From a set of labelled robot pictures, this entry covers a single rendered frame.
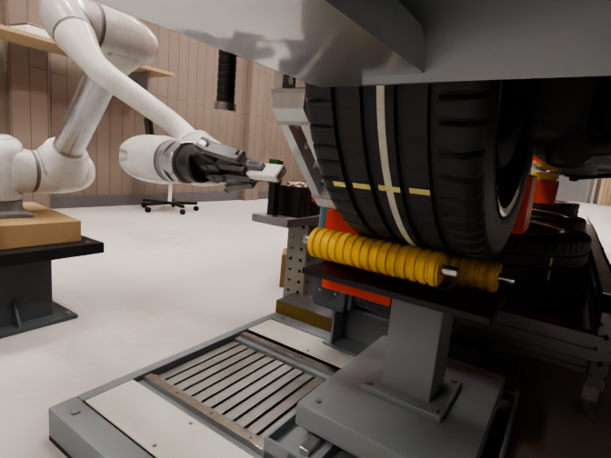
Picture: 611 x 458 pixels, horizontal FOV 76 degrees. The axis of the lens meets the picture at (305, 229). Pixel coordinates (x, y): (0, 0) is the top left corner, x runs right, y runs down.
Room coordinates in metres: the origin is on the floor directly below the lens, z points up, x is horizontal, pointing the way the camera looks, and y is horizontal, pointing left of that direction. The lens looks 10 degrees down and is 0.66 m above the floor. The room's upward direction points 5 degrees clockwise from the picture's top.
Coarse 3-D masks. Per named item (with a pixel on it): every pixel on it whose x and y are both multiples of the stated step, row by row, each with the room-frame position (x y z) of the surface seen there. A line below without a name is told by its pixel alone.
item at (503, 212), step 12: (516, 144) 0.87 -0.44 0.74; (528, 144) 0.86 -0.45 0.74; (516, 156) 0.85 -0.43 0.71; (528, 156) 0.85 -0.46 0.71; (504, 168) 0.84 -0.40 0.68; (516, 168) 0.83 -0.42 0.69; (504, 180) 0.82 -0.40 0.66; (516, 180) 0.81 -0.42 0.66; (504, 192) 0.78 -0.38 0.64; (516, 192) 0.78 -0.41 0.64; (504, 204) 0.72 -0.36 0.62; (504, 216) 0.67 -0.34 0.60
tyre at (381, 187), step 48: (336, 96) 0.53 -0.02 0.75; (432, 96) 0.46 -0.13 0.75; (480, 96) 0.43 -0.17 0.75; (336, 144) 0.54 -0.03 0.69; (432, 144) 0.48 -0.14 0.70; (480, 144) 0.45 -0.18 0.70; (336, 192) 0.60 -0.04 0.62; (384, 192) 0.55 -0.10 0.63; (432, 192) 0.51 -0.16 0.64; (480, 192) 0.48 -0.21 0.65; (432, 240) 0.59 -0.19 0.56; (480, 240) 0.54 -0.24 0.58
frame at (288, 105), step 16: (288, 80) 0.65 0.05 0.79; (272, 96) 0.63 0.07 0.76; (288, 96) 0.61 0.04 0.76; (304, 96) 0.60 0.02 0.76; (288, 112) 0.62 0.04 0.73; (304, 112) 0.60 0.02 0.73; (288, 128) 0.64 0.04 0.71; (304, 128) 0.63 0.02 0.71; (304, 144) 0.68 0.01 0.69; (304, 160) 0.68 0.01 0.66; (304, 176) 0.72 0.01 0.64; (320, 176) 0.73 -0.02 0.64; (320, 192) 0.74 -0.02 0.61
